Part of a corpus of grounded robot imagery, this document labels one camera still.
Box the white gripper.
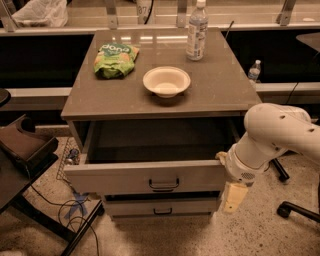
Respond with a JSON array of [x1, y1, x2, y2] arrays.
[[215, 145, 269, 213]]

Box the grey top drawer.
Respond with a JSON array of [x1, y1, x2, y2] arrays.
[[65, 118, 239, 195]]

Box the grey drawer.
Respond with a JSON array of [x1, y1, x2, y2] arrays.
[[65, 118, 239, 195], [104, 198, 221, 218]]

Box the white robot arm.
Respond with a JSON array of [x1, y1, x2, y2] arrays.
[[216, 103, 320, 213]]

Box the grey bottom drawer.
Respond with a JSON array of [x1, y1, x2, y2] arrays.
[[104, 198, 221, 218]]

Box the grey drawer cabinet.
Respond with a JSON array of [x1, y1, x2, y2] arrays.
[[62, 28, 259, 204]]

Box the black stand leg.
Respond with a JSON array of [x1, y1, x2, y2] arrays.
[[272, 159, 290, 183]]

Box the black office chair caster leg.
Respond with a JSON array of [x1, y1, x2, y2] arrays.
[[277, 201, 320, 223]]

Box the small water bottle behind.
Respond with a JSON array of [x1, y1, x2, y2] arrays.
[[248, 60, 261, 83]]

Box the white paper bowl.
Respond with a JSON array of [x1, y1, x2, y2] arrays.
[[143, 66, 191, 98]]

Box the blue tape cross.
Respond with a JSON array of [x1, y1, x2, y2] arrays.
[[64, 192, 88, 219]]

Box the clear water bottle on cabinet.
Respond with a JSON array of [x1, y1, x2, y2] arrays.
[[186, 0, 208, 61]]

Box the green chip bag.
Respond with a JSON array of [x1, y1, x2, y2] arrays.
[[94, 43, 139, 79]]

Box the dark brown chair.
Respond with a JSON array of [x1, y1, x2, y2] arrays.
[[0, 88, 105, 256]]

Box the white plastic bag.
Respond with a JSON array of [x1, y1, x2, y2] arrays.
[[12, 0, 68, 27]]

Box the black floor cable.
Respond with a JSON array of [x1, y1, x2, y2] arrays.
[[29, 184, 101, 256]]

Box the wire basket with clutter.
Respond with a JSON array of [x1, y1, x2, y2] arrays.
[[56, 137, 80, 183]]

